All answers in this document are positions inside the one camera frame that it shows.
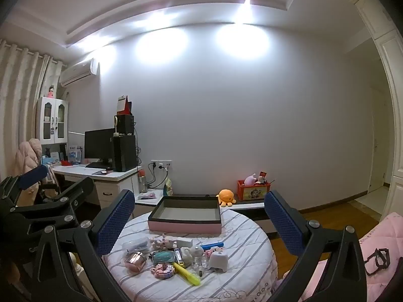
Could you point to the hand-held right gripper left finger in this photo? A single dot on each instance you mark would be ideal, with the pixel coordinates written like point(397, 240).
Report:
point(116, 223)

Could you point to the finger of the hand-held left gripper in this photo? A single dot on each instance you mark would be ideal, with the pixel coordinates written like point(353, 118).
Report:
point(75, 192)
point(31, 177)

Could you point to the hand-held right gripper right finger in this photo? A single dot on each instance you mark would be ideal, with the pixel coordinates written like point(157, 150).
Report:
point(283, 223)

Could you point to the clear plastic floss box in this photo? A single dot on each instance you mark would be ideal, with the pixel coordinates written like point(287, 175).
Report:
point(135, 244)

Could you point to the rose gold tin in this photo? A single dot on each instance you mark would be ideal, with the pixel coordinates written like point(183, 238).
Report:
point(135, 261)

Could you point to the pink pig figurine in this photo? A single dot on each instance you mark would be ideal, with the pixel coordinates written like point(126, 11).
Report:
point(163, 242)

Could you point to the teal round case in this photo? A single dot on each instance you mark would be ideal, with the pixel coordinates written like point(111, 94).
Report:
point(163, 257)

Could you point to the colourful patterned pouch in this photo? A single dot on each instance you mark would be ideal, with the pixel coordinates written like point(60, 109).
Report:
point(162, 271)

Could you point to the pink storage box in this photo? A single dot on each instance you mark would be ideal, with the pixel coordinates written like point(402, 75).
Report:
point(182, 226)

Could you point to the small white box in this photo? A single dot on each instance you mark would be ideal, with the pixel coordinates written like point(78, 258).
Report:
point(184, 243)

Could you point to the white rounded plastic case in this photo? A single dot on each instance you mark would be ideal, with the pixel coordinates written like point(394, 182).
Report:
point(218, 261)

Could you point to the blue marker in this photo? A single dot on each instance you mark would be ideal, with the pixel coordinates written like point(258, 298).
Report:
point(211, 245)

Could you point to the white pink block cat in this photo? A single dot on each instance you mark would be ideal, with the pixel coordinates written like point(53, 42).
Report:
point(209, 253)

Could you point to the yellow highlighter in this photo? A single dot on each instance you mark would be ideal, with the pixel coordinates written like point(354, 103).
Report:
point(185, 273)

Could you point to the clear glass bottle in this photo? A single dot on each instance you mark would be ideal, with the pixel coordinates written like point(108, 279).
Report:
point(200, 264)

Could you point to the pink puffer jacket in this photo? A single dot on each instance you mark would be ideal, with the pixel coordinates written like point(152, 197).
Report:
point(26, 157)

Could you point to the white desk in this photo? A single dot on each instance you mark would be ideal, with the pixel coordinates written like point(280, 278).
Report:
point(82, 171)

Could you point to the black chair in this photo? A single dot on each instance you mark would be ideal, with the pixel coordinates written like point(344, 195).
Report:
point(50, 188)

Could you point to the black keyboard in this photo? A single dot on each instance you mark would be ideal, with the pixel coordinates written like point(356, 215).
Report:
point(99, 165)

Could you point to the pink packet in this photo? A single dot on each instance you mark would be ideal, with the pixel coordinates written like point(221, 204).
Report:
point(146, 195)

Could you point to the red storage crate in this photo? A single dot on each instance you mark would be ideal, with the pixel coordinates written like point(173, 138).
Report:
point(253, 192)

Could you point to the red cap bottle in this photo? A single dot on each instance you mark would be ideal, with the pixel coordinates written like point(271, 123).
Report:
point(143, 181)

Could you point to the white round table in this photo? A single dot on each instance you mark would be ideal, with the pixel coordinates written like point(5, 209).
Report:
point(239, 251)

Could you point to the black computer monitor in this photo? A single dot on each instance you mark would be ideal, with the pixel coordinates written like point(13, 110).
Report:
point(99, 144)

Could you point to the pink plush toy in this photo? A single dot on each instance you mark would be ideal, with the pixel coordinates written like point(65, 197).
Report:
point(250, 180)

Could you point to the black computer tower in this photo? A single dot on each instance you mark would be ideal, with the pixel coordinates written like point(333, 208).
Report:
point(124, 154)

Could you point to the orange octopus plush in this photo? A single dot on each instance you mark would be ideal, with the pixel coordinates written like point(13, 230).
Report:
point(226, 197)

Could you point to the yellow snack bag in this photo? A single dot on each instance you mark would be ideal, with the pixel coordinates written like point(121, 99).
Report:
point(168, 188)

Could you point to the white glass door cabinet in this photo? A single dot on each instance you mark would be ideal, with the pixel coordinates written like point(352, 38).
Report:
point(62, 119)

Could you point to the gold lipstick tube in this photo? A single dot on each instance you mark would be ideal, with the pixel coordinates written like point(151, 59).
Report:
point(178, 256)

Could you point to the beige curtain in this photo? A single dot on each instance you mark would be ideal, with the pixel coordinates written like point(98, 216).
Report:
point(19, 100)

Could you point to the black speaker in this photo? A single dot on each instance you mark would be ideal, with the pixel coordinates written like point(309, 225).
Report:
point(126, 124)

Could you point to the small pink doll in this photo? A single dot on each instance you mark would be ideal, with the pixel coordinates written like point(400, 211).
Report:
point(51, 92)

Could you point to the pink quilt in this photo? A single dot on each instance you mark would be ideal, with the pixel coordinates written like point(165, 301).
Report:
point(377, 236)

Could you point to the black eyeglasses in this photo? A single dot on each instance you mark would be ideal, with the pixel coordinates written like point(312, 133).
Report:
point(377, 249)

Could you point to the red white box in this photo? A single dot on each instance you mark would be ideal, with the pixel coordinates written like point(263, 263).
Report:
point(122, 105)

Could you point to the white air conditioner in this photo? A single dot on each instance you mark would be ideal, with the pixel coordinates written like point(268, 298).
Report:
point(78, 72)

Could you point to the white door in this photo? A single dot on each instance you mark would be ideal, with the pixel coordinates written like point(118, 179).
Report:
point(377, 132)

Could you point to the wall power outlet with plugs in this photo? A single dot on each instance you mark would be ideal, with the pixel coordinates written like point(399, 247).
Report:
point(154, 177)

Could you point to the white wall socket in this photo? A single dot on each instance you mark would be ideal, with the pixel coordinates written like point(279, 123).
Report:
point(161, 164)

